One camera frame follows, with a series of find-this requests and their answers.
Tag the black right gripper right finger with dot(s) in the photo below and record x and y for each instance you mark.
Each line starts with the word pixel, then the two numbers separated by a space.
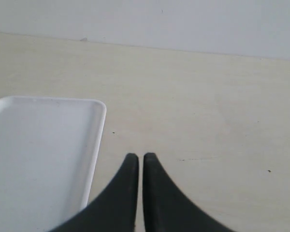
pixel 166 208

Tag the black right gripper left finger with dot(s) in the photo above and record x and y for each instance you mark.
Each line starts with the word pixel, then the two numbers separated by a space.
pixel 114 209

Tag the white rectangular plastic tray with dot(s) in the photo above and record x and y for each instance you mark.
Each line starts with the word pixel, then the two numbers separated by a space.
pixel 48 153

